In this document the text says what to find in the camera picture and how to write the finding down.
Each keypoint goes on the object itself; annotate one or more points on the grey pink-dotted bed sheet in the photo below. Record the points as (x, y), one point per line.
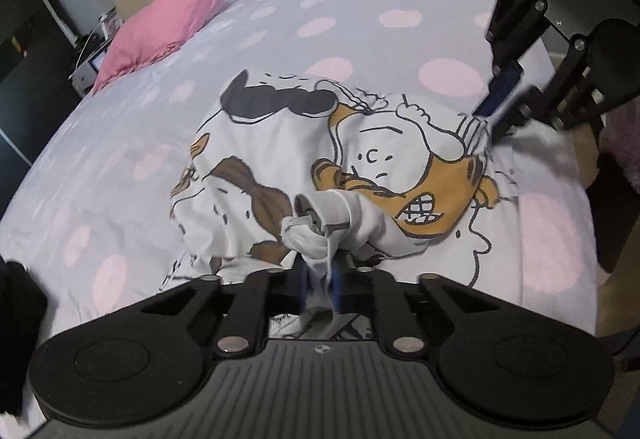
(91, 226)

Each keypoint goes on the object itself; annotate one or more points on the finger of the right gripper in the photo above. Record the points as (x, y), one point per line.
(513, 28)
(599, 73)

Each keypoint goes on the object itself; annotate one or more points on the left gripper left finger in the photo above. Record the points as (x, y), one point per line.
(231, 318)

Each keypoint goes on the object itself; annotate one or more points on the white bedside table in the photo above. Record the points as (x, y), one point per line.
(91, 51)

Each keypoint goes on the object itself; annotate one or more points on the folded black garment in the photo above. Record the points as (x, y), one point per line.
(23, 307)

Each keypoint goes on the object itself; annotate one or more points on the pink pillow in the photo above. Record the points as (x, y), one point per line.
(154, 33)

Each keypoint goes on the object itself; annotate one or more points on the white cartoon print garment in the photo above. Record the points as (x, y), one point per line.
(288, 169)

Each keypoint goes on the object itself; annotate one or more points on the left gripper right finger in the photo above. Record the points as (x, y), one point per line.
(408, 317)

